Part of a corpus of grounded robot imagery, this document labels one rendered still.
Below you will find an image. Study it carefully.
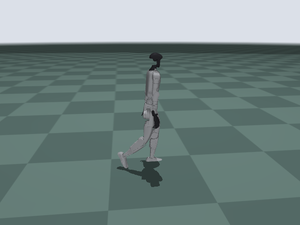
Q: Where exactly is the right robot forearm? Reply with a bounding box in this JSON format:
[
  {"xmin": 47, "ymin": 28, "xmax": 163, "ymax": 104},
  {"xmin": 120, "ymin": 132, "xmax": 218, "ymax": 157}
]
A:
[{"xmin": 151, "ymin": 92, "xmax": 159, "ymax": 114}]

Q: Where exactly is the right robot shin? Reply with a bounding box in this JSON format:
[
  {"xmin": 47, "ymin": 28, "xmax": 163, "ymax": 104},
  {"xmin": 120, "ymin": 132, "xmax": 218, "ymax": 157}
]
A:
[{"xmin": 122, "ymin": 138, "xmax": 144, "ymax": 158}]

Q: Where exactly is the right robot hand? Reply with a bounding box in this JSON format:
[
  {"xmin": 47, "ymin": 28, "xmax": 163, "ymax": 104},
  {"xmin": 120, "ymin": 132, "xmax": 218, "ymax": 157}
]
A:
[{"xmin": 152, "ymin": 110, "xmax": 160, "ymax": 129}]

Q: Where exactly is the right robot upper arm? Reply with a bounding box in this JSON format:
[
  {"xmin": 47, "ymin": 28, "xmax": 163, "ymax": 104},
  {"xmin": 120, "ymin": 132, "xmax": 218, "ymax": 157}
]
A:
[{"xmin": 152, "ymin": 72, "xmax": 160, "ymax": 95}]

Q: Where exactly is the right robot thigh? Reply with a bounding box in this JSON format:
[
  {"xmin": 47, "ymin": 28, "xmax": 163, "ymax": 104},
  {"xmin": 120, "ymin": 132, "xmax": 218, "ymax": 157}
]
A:
[{"xmin": 138, "ymin": 108, "xmax": 154, "ymax": 145}]

